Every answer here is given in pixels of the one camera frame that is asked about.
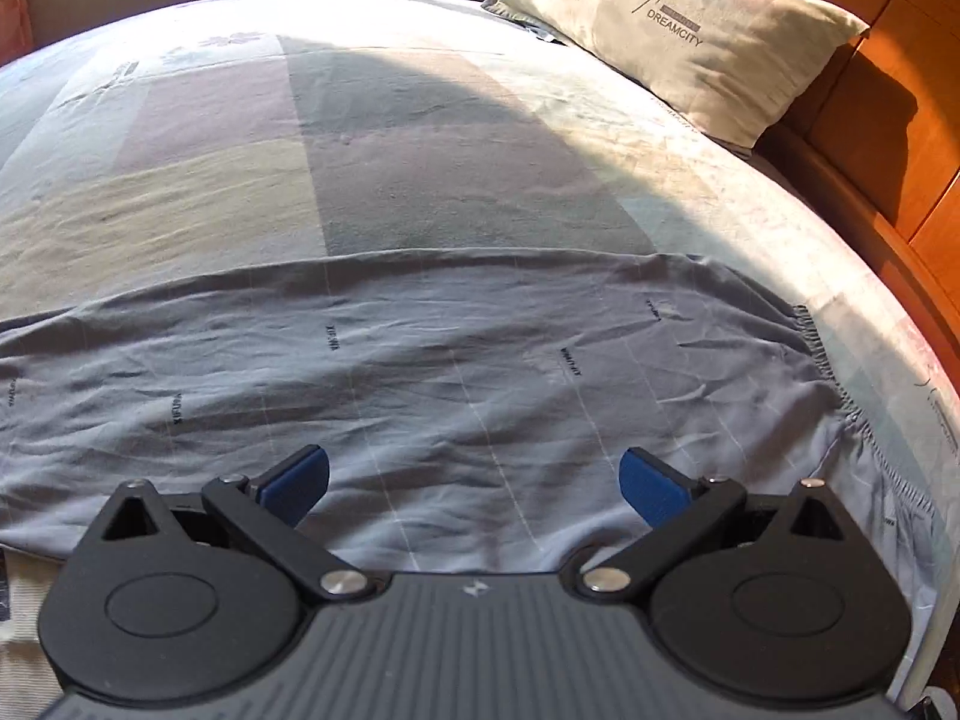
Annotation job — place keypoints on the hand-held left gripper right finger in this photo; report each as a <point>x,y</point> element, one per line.
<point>652,489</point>

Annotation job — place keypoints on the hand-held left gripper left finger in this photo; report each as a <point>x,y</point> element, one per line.
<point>296,481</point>

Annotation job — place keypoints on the grey pants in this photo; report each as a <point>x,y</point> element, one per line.
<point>450,360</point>

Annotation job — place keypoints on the bed with patchwork sheet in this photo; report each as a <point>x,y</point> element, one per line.
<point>375,127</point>

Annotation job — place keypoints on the wooden headboard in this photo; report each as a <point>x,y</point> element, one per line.
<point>885,112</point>

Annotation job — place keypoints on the beige printed pillow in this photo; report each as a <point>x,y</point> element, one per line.
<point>675,22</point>

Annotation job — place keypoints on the pink striped curtain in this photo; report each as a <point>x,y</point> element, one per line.
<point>13,15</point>

